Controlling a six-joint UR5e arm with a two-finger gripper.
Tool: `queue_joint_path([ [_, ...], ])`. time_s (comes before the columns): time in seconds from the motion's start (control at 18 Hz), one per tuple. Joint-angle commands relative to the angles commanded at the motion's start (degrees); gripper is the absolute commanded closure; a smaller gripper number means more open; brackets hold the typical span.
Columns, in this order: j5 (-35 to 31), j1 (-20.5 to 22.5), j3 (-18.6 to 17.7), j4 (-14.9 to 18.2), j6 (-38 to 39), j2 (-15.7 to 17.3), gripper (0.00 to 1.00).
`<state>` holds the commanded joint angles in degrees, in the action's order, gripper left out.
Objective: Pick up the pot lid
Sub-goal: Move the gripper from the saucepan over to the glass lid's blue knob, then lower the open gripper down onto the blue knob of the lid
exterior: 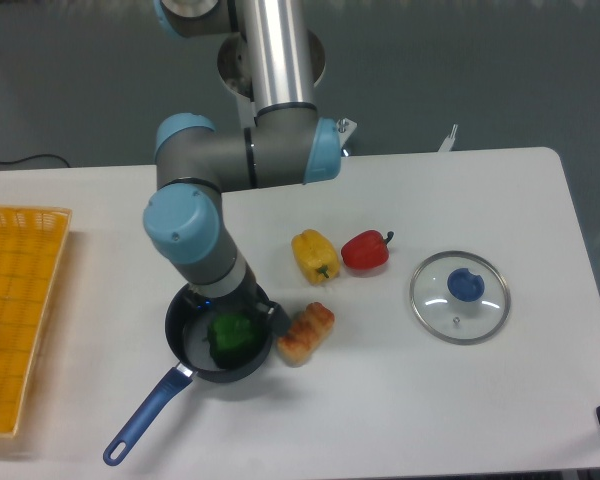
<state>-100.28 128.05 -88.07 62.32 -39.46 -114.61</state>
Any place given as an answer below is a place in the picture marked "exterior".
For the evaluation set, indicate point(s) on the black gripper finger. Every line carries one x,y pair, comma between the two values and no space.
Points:
278,320

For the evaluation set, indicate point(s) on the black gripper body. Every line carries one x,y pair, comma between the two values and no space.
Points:
245,299

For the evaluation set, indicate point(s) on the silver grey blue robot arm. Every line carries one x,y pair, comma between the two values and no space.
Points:
287,143

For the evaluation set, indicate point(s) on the yellow bell pepper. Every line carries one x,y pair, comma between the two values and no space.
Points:
315,256

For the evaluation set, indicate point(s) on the green bell pepper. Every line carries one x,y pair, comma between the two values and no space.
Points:
234,339

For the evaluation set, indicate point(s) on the yellow woven basket tray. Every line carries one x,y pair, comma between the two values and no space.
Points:
32,243

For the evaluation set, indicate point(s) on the glass pot lid blue knob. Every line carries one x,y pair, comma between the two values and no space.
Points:
459,297

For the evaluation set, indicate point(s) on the toasted bread loaf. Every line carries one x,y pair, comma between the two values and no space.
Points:
308,330

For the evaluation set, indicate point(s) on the white bracket behind table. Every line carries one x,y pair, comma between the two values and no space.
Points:
449,141

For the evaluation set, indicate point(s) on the dark saucepan blue handle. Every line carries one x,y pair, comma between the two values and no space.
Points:
186,334

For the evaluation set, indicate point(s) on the red bell pepper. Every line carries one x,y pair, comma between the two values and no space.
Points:
367,250

